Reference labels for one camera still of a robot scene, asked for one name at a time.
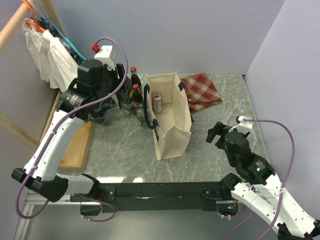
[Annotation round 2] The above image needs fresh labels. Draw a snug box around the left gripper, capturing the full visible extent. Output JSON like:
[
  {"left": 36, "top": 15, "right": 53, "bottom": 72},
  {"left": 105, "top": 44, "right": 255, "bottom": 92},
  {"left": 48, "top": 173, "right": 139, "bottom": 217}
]
[{"left": 92, "top": 62, "right": 131, "bottom": 100}]

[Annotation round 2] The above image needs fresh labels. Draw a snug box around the tall dark can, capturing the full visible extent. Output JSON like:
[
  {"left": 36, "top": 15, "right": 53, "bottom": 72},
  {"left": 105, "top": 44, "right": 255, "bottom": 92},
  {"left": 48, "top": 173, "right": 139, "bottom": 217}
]
[{"left": 116, "top": 76, "right": 133, "bottom": 108}]

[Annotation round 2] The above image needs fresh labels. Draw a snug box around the cola bottle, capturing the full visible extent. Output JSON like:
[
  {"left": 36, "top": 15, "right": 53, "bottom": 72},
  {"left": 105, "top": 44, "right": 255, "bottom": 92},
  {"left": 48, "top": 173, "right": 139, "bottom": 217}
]
[
  {"left": 132, "top": 83, "right": 144, "bottom": 109},
  {"left": 130, "top": 66, "right": 143, "bottom": 94}
]

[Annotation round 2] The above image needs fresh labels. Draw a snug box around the green cap bottle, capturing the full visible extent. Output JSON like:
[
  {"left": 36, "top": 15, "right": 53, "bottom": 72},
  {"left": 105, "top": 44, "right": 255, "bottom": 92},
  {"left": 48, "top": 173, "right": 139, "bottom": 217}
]
[
  {"left": 135, "top": 103, "right": 147, "bottom": 126},
  {"left": 121, "top": 102, "right": 135, "bottom": 117}
]

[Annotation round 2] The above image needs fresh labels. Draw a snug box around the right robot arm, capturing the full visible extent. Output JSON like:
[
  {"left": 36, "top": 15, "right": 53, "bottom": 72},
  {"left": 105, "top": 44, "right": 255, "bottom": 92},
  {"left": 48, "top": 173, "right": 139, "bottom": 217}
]
[{"left": 206, "top": 116, "right": 320, "bottom": 240}]

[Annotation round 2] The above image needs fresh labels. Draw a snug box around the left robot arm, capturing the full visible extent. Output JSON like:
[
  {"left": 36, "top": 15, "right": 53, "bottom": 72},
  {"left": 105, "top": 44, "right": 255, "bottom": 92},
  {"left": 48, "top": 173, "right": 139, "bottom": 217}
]
[{"left": 11, "top": 59, "right": 128, "bottom": 203}]

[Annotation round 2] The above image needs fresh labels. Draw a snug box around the cream canvas tote bag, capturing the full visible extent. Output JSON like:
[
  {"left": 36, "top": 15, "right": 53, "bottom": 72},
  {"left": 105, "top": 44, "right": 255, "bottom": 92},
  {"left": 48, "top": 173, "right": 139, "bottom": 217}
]
[{"left": 143, "top": 72, "right": 192, "bottom": 160}]

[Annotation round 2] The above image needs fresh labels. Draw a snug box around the dark floral garment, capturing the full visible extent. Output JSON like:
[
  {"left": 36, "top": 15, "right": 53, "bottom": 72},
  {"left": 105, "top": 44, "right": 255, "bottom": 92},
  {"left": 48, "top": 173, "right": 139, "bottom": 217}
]
[{"left": 38, "top": 20, "right": 116, "bottom": 124}]

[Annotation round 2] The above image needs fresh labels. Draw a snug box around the red plaid folded cloth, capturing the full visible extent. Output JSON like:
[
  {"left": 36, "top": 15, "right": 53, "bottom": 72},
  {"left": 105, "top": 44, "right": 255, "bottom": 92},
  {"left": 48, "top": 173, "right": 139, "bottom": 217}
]
[{"left": 181, "top": 73, "right": 223, "bottom": 113}]

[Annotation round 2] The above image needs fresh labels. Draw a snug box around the teal garment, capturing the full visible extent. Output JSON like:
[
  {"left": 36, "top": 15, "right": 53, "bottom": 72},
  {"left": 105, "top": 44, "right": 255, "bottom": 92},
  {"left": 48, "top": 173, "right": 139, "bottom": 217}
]
[{"left": 48, "top": 21, "right": 86, "bottom": 65}]

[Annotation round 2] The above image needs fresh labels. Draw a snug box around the small red top can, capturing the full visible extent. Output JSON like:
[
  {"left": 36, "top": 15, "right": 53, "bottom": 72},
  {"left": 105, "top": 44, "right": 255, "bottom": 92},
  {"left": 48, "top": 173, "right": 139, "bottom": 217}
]
[{"left": 152, "top": 92, "right": 163, "bottom": 114}]

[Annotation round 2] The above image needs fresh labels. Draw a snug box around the white pleated garment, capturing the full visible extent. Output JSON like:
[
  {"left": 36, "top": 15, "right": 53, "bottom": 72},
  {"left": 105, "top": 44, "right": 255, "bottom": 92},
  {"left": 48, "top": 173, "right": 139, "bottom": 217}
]
[{"left": 21, "top": 18, "right": 78, "bottom": 93}]

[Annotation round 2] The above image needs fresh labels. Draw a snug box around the black base beam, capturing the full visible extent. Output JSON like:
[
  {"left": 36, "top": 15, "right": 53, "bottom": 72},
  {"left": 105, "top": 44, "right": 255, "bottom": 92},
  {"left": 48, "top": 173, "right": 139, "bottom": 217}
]
[{"left": 69, "top": 181, "right": 241, "bottom": 212}]

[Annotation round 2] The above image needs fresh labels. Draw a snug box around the wooden clothes rack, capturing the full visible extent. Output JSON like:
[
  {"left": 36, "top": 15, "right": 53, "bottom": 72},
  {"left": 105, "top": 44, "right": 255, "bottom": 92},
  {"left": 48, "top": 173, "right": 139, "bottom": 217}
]
[{"left": 0, "top": 0, "right": 95, "bottom": 170}]

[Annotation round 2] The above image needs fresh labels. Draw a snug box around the orange hanger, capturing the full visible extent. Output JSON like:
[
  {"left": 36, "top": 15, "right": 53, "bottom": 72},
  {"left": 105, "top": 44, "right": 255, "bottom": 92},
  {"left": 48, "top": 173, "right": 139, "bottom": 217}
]
[{"left": 21, "top": 0, "right": 45, "bottom": 33}]

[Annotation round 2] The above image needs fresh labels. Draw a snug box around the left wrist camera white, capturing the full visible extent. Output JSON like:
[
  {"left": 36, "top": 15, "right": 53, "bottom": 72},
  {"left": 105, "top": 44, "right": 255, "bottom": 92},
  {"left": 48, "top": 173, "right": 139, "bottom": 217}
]
[{"left": 94, "top": 45, "right": 115, "bottom": 70}]

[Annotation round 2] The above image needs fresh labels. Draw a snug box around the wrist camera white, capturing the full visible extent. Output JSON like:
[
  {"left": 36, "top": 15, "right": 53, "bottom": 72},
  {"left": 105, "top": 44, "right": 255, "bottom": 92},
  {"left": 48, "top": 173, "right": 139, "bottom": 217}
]
[
  {"left": 228, "top": 115, "right": 253, "bottom": 135},
  {"left": 94, "top": 45, "right": 115, "bottom": 70}
]

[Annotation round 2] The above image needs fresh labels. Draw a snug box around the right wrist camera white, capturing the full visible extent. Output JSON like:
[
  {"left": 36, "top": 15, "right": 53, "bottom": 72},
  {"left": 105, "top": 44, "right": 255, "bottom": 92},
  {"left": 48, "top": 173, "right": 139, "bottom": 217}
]
[{"left": 228, "top": 115, "right": 253, "bottom": 135}]

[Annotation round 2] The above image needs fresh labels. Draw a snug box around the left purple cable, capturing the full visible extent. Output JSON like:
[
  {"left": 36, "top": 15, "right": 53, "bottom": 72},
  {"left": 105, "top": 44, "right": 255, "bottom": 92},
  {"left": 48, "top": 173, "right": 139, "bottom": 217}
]
[{"left": 15, "top": 37, "right": 130, "bottom": 223}]

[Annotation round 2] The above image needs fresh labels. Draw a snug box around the aluminium frame rail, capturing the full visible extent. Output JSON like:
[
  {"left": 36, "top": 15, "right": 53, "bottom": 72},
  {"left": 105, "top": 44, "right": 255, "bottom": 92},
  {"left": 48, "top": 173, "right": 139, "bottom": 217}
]
[{"left": 13, "top": 189, "right": 76, "bottom": 240}]

